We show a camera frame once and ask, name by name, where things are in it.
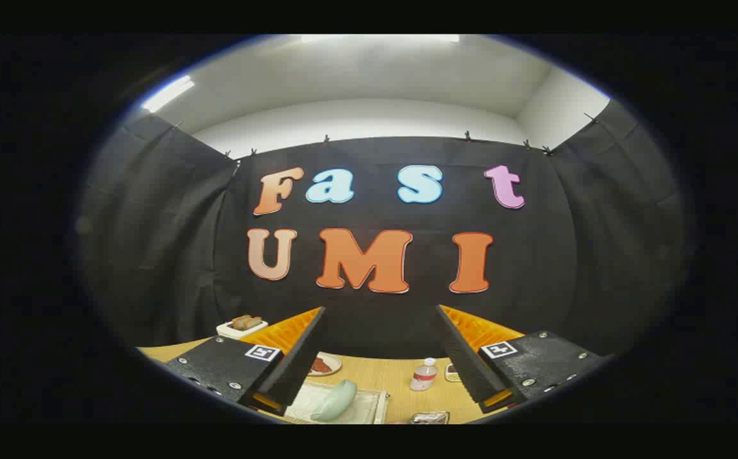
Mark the clear plastic bottle red label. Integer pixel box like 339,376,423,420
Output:
410,358,439,391

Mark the white wire dish rack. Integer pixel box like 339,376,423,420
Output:
283,381,388,425

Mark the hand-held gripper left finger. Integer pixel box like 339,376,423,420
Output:
163,306,327,415

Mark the white toaster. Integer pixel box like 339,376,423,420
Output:
216,316,269,339

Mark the long ceiling light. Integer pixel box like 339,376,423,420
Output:
141,75,195,113

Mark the beige plate with meat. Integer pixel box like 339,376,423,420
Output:
308,352,343,377

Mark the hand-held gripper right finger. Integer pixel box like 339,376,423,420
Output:
434,304,604,414

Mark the pale green plate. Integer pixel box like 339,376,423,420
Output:
310,380,358,422

